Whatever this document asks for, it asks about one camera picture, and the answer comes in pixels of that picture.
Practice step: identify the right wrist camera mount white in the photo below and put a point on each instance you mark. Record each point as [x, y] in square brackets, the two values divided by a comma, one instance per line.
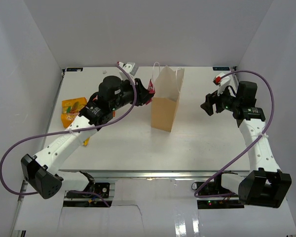
[222, 81]

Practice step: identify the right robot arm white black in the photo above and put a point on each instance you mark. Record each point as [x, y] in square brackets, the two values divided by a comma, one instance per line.
[266, 185]

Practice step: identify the blue label corner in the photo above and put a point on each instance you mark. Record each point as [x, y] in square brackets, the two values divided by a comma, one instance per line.
[221, 68]
[74, 69]

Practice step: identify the brown paper bag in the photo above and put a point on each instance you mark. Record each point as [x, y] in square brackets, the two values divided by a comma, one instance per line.
[167, 87]

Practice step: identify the magenta candy packet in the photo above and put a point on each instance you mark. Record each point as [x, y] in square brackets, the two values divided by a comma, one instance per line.
[151, 88]

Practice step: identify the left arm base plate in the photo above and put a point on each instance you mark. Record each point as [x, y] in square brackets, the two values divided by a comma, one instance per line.
[93, 195]

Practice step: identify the aluminium table front rail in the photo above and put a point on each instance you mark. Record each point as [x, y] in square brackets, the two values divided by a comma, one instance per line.
[148, 173]

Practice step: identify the blue label left corner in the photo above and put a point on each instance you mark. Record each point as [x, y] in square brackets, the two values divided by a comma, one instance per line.
[74, 69]

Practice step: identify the small yellow candy packet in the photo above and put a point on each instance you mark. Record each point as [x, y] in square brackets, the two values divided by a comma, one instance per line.
[85, 143]

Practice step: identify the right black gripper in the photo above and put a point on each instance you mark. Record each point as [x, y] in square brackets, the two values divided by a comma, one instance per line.
[214, 103]

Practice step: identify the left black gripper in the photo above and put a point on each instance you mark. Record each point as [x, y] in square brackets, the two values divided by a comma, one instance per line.
[138, 92]

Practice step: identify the large yellow snack bag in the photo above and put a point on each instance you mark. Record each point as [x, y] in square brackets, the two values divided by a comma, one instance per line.
[70, 109]

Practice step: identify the blue label right corner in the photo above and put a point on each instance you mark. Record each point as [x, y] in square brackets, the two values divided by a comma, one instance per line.
[221, 68]

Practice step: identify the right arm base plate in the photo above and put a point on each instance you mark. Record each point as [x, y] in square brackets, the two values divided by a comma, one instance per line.
[217, 197]

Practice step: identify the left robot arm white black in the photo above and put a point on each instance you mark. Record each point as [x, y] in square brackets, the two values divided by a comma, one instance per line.
[42, 170]

